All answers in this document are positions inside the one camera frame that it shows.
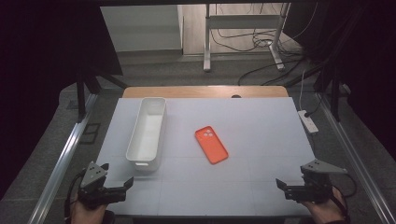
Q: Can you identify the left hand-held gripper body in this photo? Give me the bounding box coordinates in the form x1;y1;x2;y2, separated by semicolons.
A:
78;161;127;210

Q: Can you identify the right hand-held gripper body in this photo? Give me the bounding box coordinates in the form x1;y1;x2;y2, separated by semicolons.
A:
292;159;348;204

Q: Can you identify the white oblong plastic container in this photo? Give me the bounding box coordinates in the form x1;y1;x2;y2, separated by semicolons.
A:
125;96;167;173

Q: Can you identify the orange phone case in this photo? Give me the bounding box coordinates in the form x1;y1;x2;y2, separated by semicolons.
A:
194;125;230;165

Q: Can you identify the person's right hand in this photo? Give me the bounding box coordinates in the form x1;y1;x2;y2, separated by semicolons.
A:
300;186;347;224

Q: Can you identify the person's left hand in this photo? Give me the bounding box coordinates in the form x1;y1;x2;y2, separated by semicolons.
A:
70;199;108;224

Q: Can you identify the white power strip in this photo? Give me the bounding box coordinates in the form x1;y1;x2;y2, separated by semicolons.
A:
297;109;319;134

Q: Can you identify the black metal stand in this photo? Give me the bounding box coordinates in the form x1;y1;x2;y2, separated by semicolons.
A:
76;68;129;123
312;71;343;122

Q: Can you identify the wooden table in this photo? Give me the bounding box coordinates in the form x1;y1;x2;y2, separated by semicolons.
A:
121;85;290;100

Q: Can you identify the black curtain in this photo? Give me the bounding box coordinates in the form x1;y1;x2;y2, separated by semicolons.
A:
0;0;124;200
284;0;396;162

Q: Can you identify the left hand-held gripper black cable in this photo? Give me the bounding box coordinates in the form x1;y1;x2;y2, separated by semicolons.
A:
64;170;86;218

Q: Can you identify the hand-held gripper black cable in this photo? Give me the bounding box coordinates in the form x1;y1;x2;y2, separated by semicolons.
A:
331;173;358;218
64;170;86;218

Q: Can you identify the aluminium rail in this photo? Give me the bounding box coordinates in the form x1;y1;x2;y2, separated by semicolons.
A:
316;92;396;224
27;92;99;224

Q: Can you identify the black square floor frame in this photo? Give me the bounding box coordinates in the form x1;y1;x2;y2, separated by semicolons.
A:
78;122;102;146

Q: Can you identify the right hand-held gripper black cable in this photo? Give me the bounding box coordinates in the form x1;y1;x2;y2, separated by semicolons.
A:
331;173;358;218

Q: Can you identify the black plug cable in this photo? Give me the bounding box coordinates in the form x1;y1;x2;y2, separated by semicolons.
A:
304;92;325;119

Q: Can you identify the white power strip cable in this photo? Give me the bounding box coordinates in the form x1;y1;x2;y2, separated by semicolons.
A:
298;69;307;112

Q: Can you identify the tangle of black floor cables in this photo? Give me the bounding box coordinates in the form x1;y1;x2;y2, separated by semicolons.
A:
209;3;318;87

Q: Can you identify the white metal desk frame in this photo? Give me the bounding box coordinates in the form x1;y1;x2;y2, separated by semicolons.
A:
203;3;292;73

